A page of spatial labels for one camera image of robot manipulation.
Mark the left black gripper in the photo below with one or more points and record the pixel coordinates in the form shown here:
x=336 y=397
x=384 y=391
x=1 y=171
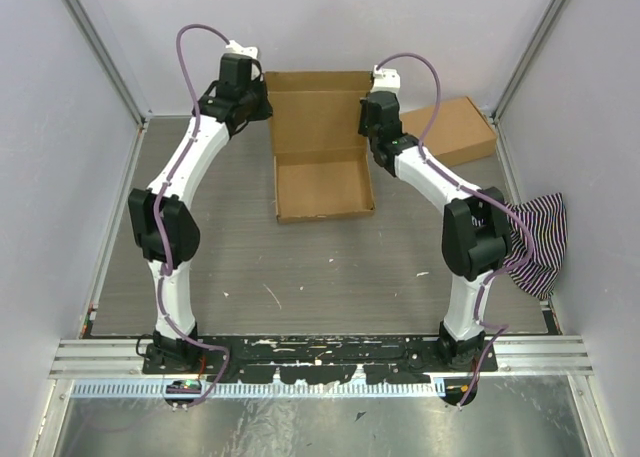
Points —
x=266 y=110

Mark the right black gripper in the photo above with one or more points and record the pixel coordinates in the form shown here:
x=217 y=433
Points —
x=362 y=113

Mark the cardboard box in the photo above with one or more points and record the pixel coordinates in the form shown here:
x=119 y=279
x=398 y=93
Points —
x=321 y=166
x=460 y=134

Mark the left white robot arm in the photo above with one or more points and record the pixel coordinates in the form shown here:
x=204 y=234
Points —
x=163 y=226

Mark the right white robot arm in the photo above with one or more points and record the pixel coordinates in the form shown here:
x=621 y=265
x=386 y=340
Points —
x=476 y=235

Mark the folded closed cardboard box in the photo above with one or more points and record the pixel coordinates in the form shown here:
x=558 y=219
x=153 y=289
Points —
x=460 y=134

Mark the striped purple black cloth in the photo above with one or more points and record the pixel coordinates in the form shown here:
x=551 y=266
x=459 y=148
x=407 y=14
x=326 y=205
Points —
x=536 y=263

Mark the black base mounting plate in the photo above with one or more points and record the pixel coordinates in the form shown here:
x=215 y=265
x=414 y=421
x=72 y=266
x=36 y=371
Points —
x=320 y=359

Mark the small green circuit board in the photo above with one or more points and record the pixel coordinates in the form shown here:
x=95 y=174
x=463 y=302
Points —
x=184 y=387

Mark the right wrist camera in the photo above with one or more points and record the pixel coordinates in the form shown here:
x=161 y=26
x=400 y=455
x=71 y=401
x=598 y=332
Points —
x=385 y=80

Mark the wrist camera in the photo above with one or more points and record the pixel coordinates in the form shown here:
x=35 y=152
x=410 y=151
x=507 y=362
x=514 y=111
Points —
x=385 y=80
x=236 y=48

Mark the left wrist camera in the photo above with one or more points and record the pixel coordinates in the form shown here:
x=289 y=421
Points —
x=236 y=48

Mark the left aluminium corner post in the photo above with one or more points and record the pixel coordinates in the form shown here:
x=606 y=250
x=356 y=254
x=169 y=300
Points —
x=93 y=25

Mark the aluminium corner post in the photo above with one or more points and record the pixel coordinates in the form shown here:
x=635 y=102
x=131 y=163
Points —
x=93 y=25
x=541 y=34

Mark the right aluminium corner post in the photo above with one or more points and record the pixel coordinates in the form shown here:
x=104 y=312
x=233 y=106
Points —
x=541 y=34

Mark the aluminium front rail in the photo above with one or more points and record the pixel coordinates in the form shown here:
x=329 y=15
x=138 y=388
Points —
x=515 y=355

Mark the white slotted cable duct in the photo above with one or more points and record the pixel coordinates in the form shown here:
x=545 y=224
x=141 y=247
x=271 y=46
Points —
x=149 y=388

